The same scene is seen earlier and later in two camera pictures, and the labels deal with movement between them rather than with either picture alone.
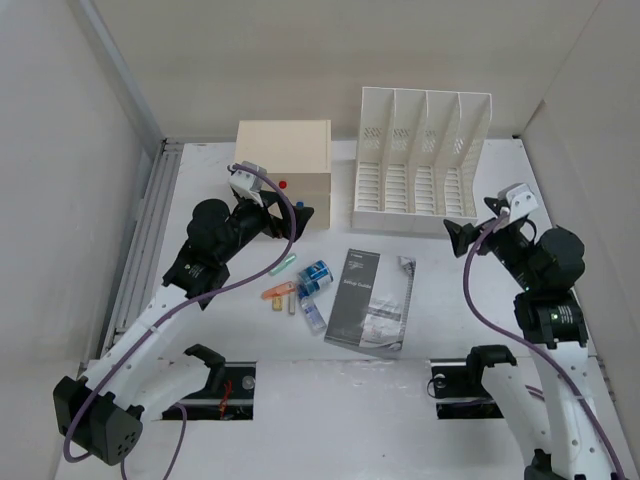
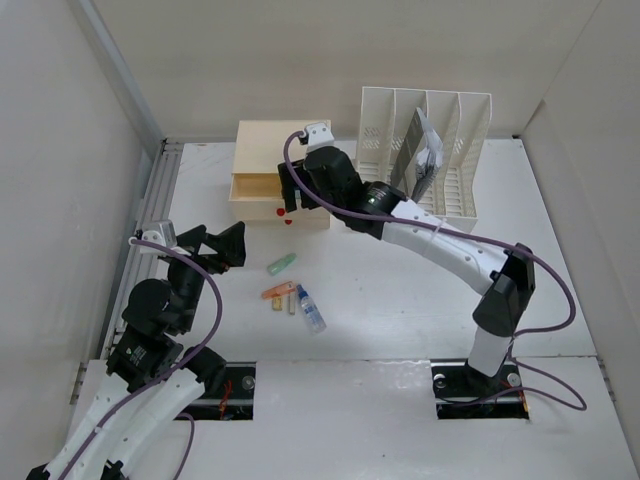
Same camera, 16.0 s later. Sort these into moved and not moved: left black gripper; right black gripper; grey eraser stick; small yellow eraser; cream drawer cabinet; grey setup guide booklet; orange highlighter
Moved: grey setup guide booklet; cream drawer cabinet; left black gripper; right black gripper
Not moved: orange highlighter; small yellow eraser; grey eraser stick
